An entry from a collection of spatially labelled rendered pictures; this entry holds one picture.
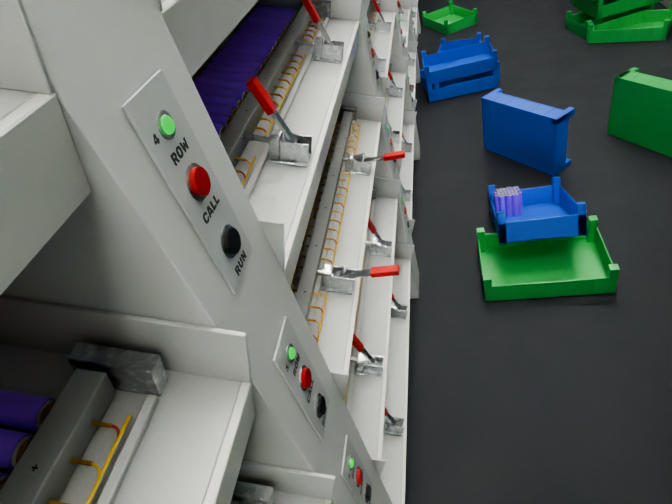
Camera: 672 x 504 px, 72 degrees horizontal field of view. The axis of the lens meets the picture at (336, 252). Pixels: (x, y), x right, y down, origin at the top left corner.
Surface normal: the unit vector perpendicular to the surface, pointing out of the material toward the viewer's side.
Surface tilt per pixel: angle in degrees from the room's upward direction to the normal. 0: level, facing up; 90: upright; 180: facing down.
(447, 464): 0
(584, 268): 0
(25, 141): 109
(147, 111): 90
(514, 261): 0
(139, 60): 90
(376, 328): 19
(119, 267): 90
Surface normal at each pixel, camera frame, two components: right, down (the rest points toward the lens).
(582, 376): -0.25, -0.73
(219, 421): 0.07, -0.72
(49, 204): 0.99, 0.14
